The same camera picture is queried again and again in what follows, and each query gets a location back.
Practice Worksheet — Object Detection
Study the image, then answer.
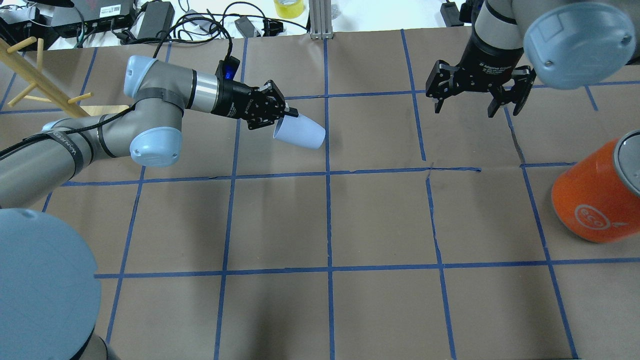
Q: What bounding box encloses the orange canister with grey lid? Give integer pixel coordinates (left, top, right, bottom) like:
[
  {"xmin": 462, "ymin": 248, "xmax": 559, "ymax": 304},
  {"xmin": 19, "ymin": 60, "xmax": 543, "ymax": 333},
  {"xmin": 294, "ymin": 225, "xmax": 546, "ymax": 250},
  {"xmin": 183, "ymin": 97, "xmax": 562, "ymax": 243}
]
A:
[{"xmin": 551, "ymin": 129, "xmax": 640, "ymax": 243}]

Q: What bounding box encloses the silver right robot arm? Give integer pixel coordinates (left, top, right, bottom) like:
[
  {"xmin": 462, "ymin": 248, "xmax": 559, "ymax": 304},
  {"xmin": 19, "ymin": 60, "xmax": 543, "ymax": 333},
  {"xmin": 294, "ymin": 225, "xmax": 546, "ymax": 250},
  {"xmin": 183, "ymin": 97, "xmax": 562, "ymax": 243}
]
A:
[{"xmin": 425, "ymin": 0, "xmax": 640, "ymax": 117}]

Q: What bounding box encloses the wooden mug tree stand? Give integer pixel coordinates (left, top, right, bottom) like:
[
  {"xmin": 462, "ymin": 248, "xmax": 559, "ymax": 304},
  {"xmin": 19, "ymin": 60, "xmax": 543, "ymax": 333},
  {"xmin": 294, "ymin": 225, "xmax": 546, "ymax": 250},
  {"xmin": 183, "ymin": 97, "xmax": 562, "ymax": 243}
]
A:
[{"xmin": 0, "ymin": 36, "xmax": 131, "ymax": 119}]

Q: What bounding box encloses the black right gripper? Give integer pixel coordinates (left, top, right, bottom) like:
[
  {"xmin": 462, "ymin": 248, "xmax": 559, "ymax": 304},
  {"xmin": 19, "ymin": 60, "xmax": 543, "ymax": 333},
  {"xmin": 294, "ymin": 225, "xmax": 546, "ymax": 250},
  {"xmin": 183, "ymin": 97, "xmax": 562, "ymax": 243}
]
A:
[{"xmin": 425, "ymin": 39, "xmax": 537, "ymax": 118}]

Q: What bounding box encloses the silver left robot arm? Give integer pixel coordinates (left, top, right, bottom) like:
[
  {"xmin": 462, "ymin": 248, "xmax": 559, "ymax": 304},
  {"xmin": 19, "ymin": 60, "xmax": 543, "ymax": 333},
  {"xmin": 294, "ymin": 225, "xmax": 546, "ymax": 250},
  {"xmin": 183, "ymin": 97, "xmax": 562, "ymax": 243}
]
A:
[{"xmin": 0, "ymin": 55, "xmax": 302, "ymax": 360}]

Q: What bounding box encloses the aluminium frame post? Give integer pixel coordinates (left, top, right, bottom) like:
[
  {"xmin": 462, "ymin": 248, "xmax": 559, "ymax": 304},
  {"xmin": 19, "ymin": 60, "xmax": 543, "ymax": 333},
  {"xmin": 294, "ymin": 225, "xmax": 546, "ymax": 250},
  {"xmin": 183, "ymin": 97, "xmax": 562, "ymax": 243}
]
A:
[{"xmin": 308, "ymin": 0, "xmax": 334, "ymax": 40}]

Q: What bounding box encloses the light blue plastic cup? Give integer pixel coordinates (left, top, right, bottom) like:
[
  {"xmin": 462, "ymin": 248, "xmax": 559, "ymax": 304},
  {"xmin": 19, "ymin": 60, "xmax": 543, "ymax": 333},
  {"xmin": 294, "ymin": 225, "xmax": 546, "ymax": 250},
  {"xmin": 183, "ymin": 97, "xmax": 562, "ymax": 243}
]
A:
[{"xmin": 272, "ymin": 114, "xmax": 326, "ymax": 150}]

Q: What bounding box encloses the black power adapter brick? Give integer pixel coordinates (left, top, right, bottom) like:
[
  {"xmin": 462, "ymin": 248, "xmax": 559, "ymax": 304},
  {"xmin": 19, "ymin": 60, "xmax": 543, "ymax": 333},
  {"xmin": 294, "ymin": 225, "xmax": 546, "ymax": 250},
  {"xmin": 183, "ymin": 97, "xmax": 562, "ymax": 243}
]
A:
[{"xmin": 136, "ymin": 0, "xmax": 175, "ymax": 40}]

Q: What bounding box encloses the yellow tape roll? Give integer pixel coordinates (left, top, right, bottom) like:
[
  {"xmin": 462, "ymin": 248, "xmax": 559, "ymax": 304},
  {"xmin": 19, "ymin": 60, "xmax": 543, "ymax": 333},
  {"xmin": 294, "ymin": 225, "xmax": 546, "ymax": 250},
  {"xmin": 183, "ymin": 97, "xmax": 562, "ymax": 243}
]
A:
[{"xmin": 273, "ymin": 0, "xmax": 306, "ymax": 19}]

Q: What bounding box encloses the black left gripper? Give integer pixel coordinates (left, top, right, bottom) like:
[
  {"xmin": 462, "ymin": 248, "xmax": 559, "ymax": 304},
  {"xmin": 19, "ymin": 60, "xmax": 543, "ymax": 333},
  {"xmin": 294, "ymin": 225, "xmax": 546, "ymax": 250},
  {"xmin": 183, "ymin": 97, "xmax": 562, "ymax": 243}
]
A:
[{"xmin": 215, "ymin": 79, "xmax": 300, "ymax": 130}]

